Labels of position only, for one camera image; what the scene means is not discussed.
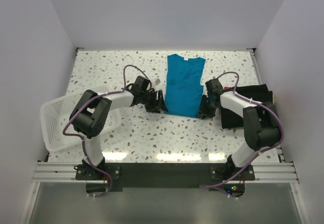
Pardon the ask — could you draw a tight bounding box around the blue t shirt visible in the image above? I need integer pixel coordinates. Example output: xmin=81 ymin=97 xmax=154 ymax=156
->
xmin=165 ymin=54 xmax=206 ymax=118

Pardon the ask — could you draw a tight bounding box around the black folded t shirt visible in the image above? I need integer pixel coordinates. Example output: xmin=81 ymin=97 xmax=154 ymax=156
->
xmin=220 ymin=84 xmax=273 ymax=129

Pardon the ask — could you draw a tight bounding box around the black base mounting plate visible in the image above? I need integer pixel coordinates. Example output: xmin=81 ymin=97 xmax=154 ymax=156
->
xmin=75 ymin=162 xmax=256 ymax=193

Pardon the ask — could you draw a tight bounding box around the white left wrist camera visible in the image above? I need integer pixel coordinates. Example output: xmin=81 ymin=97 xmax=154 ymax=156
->
xmin=154 ymin=79 xmax=161 ymax=85

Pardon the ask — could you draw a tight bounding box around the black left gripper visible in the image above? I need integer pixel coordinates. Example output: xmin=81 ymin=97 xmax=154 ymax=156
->
xmin=140 ymin=90 xmax=168 ymax=113

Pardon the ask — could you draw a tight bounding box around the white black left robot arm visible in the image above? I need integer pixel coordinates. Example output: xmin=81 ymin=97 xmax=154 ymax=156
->
xmin=63 ymin=76 xmax=168 ymax=183

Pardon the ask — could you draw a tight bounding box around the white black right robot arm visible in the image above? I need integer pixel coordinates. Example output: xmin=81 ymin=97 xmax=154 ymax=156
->
xmin=198 ymin=79 xmax=284 ymax=181

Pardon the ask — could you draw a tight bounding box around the white plastic basket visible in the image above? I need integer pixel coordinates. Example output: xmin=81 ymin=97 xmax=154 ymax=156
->
xmin=40 ymin=84 xmax=121 ymax=152

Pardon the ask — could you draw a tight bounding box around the aluminium extrusion rail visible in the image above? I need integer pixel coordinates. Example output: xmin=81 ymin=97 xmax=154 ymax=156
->
xmin=32 ymin=162 xmax=78 ymax=182

